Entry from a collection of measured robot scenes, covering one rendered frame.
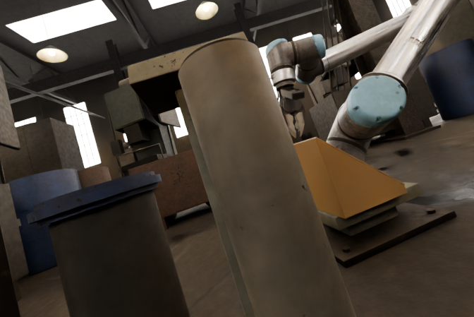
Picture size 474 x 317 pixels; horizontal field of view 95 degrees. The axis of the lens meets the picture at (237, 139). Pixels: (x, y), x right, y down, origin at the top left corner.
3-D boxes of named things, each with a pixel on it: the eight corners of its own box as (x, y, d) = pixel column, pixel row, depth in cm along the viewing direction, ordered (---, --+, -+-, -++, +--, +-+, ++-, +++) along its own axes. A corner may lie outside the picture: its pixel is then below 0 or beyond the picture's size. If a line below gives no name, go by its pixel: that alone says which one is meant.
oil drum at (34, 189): (71, 262, 196) (48, 166, 204) (4, 285, 192) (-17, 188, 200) (108, 238, 255) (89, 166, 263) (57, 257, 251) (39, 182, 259)
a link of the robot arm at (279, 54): (289, 33, 81) (262, 41, 83) (296, 65, 80) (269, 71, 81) (288, 46, 91) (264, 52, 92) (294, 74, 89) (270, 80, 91)
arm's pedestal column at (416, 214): (291, 230, 99) (286, 212, 100) (365, 199, 106) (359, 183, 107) (345, 268, 60) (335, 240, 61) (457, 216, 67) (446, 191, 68)
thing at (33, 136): (53, 246, 376) (27, 138, 395) (101, 229, 388) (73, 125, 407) (21, 262, 314) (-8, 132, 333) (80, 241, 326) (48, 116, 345)
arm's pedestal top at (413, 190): (297, 211, 97) (293, 202, 97) (357, 187, 102) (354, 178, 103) (339, 231, 65) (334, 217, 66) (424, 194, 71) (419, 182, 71)
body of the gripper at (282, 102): (295, 116, 89) (288, 87, 90) (304, 110, 80) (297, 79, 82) (277, 118, 88) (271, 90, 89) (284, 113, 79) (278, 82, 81)
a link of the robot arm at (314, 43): (318, 48, 91) (288, 56, 93) (322, 26, 81) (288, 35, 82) (324, 66, 88) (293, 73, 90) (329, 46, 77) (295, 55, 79)
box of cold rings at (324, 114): (392, 131, 372) (372, 85, 381) (443, 122, 280) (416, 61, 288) (325, 154, 368) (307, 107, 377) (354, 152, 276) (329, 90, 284)
